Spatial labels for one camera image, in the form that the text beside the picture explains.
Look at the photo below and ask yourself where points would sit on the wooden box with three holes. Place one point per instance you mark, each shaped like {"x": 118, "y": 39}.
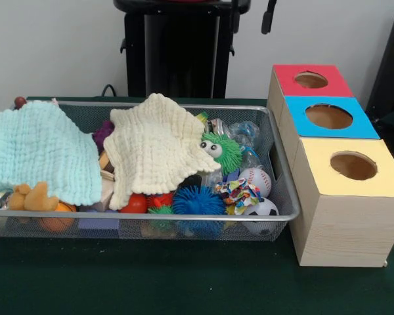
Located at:
{"x": 348, "y": 229}

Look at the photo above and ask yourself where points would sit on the white baseball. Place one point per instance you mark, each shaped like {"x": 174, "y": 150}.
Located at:
{"x": 257, "y": 180}

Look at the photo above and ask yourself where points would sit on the crumpled clear plastic bottle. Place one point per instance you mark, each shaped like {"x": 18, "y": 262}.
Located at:
{"x": 246, "y": 131}

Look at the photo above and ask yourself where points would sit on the blue spiky ball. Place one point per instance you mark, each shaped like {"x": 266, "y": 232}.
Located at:
{"x": 197, "y": 201}

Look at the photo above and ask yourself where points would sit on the light blue waffle cloth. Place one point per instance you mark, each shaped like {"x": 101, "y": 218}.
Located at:
{"x": 36, "y": 147}

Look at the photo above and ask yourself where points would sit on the green spiky toy with eyes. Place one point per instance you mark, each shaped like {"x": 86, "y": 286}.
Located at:
{"x": 230, "y": 151}

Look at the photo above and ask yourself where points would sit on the orange plush toy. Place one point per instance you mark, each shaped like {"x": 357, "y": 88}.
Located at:
{"x": 36, "y": 198}

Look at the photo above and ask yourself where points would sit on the purple rubber toy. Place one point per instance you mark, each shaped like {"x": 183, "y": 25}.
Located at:
{"x": 101, "y": 136}

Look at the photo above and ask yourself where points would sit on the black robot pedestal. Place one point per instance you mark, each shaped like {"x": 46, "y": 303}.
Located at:
{"x": 184, "y": 49}

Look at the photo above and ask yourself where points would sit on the colourful patterned cloth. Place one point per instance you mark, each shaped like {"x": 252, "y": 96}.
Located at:
{"x": 238, "y": 195}

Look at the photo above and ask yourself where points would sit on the shallow metal mesh bin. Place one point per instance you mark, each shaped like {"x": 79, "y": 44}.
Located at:
{"x": 134, "y": 229}

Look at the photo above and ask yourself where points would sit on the small soccer ball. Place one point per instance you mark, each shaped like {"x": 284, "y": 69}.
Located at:
{"x": 266, "y": 208}

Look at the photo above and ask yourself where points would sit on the cream waffle cloth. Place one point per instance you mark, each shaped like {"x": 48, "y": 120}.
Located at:
{"x": 151, "y": 147}

